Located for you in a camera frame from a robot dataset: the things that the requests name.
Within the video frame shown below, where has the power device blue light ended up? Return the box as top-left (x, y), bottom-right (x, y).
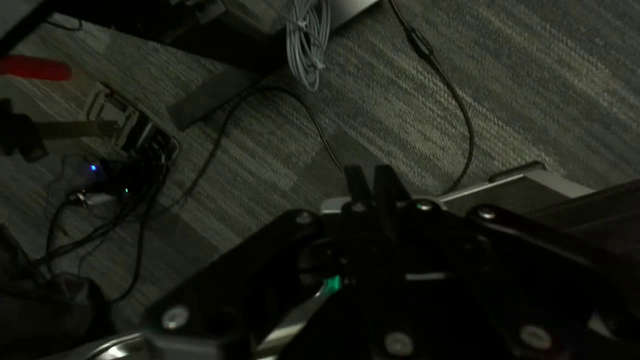
top-left (60, 151), bottom-right (138, 206)

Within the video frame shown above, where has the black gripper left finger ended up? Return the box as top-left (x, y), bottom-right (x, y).
top-left (140, 164), bottom-right (380, 358)

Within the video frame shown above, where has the thin black cable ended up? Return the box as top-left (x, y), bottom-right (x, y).
top-left (386, 0), bottom-right (476, 192)

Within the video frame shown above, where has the coiled grey cable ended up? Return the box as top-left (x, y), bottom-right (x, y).
top-left (284, 0), bottom-right (333, 95)

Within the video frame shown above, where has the red handle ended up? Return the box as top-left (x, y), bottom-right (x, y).
top-left (0, 55), bottom-right (74, 84)

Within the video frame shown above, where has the black floor cable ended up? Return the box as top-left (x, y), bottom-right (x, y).
top-left (37, 84), bottom-right (343, 268)

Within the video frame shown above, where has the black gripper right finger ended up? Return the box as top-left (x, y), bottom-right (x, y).
top-left (372, 164), bottom-right (640, 358)

